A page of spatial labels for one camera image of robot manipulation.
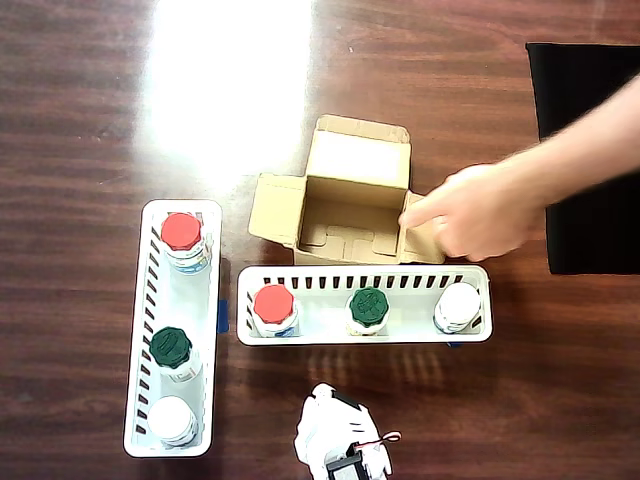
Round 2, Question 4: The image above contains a brown cardboard box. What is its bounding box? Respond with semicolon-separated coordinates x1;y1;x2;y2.
248;114;449;267

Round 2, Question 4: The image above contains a person's bare forearm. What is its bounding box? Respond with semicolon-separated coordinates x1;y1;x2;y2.
524;73;640;211

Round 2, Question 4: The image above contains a red-capped bottle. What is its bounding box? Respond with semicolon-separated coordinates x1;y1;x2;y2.
252;283;300;339
160;212;209;276

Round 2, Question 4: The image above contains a white plastic basket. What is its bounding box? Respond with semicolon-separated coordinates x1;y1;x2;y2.
235;264;495;347
122;198;224;459

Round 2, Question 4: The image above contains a white-capped bottle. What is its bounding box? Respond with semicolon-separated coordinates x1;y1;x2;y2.
147;395;200;448
433;282;483;335

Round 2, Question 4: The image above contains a person's bare hand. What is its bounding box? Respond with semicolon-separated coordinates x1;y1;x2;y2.
399;159;549;263

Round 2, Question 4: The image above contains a black cloth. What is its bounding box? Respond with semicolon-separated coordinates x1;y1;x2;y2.
525;42;640;276

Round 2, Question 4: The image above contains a red and white servo cable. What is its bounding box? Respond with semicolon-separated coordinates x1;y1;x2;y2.
358;431;402;450

